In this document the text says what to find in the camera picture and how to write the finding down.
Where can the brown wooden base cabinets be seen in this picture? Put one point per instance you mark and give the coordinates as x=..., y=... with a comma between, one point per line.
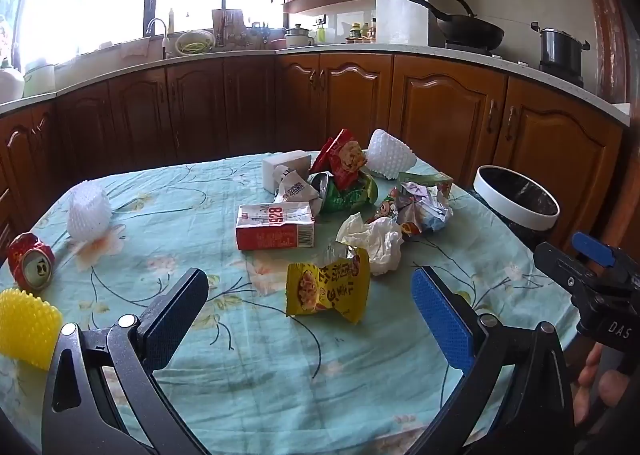
x=200, y=105

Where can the light green floral tablecloth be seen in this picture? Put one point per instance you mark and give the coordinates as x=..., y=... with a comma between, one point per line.
x=175, y=215

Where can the group of seasoning bottles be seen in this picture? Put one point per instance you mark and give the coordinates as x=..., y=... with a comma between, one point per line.
x=361, y=32

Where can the red and white carton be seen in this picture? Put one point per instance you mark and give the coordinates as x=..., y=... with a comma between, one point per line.
x=270, y=235

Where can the metal kitchen faucet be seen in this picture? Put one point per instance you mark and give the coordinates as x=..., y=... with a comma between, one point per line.
x=164, y=42

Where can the cartoon print snack packet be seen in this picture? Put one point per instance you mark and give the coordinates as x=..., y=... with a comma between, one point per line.
x=392, y=202

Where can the crumpled white paper carton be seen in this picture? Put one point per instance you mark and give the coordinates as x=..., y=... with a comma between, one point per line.
x=296, y=191

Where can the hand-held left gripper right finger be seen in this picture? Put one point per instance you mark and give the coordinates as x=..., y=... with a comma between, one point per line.
x=440, y=320

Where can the small white box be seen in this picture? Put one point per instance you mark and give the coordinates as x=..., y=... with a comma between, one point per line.
x=280, y=166

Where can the yellow snack packet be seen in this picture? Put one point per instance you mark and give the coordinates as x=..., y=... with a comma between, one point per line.
x=325, y=291

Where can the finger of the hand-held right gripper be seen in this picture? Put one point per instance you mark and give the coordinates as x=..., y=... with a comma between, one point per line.
x=592, y=247
x=562, y=270

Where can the yellow foam fruit net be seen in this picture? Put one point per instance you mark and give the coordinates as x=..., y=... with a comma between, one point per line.
x=25, y=325

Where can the brown wooden display cabinet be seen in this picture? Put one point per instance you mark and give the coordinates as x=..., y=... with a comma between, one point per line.
x=610, y=35

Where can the white rice cooker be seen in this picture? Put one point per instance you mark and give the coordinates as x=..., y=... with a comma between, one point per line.
x=39, y=80

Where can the green snack packet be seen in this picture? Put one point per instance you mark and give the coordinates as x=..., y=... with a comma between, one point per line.
x=435, y=179

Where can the white lidded pot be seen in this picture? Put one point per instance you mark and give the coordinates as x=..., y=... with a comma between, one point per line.
x=298, y=37

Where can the crumpled white tissue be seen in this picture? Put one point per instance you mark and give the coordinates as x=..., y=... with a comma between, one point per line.
x=380, y=245

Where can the black cooking pot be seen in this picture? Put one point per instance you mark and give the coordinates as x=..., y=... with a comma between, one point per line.
x=557, y=47

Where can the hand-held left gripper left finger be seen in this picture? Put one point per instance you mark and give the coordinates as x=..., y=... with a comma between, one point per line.
x=172, y=322

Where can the crumpled silver foil wrapper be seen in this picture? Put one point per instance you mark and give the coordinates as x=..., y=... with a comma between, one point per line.
x=430, y=210

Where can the person's right hand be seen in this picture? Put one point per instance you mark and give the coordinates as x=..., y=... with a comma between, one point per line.
x=612, y=392

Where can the black wok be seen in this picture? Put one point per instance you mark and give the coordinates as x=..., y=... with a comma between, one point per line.
x=470, y=32

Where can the white round trash bin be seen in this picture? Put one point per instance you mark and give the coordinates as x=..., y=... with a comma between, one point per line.
x=500, y=206

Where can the black gas stove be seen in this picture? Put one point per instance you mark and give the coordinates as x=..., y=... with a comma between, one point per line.
x=560, y=75

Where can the white speckled countertop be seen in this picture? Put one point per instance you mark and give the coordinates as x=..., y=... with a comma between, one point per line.
x=350, y=48

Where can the crushed red can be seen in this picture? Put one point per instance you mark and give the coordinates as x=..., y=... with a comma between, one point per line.
x=27, y=255

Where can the green and white basin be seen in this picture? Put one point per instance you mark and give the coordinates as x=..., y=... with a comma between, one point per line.
x=195, y=42

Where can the white foam fruit net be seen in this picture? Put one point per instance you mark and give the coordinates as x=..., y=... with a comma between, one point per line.
x=390, y=152
x=90, y=215

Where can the crushed green can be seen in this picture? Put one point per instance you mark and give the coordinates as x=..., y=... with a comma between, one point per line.
x=345, y=201

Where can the red snack bag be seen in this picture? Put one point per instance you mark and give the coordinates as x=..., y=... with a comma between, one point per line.
x=345, y=155

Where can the utensil holder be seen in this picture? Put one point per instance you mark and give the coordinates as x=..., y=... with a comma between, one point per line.
x=227, y=27

